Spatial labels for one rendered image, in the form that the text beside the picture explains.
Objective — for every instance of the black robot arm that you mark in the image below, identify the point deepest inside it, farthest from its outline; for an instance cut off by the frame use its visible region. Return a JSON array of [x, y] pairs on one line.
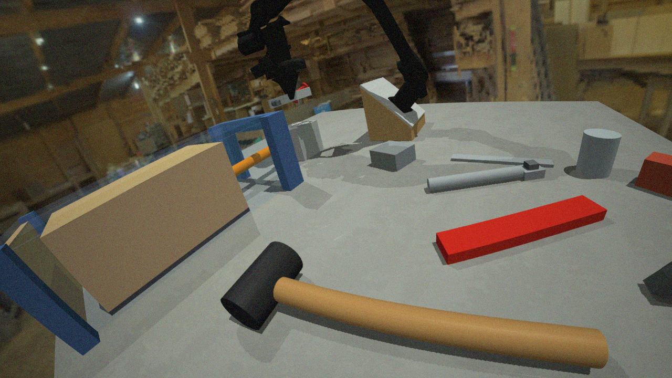
[[410, 66]]

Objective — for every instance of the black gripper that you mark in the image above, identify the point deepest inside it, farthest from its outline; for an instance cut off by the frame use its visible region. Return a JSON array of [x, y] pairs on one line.
[[285, 74]]

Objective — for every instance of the mallet with black head and wooden handle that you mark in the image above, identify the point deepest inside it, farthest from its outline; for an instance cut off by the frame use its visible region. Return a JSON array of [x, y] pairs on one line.
[[270, 279]]

